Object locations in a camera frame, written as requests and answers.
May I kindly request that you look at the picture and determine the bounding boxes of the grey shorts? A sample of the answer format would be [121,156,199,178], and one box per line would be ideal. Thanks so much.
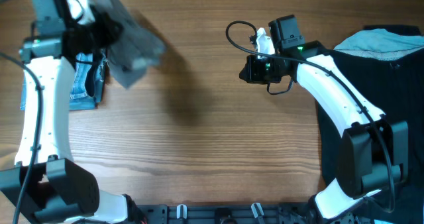
[89,0,166,89]

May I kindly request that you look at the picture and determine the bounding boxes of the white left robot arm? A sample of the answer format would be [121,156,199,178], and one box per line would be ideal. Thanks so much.
[1,9,144,223]

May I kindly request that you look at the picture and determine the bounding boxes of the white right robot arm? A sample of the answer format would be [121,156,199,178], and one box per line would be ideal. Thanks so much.
[239,54,408,223]

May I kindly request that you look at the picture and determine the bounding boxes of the folded light blue jeans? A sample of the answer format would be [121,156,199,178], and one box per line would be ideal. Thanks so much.
[19,50,109,111]

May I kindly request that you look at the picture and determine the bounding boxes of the light blue garment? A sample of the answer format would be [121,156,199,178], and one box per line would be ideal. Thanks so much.
[334,28,423,61]

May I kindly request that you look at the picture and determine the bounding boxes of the black garment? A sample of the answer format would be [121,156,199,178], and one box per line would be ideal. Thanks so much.
[314,25,424,224]

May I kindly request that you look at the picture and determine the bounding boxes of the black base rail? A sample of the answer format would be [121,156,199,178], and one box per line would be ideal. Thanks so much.
[139,203,308,224]

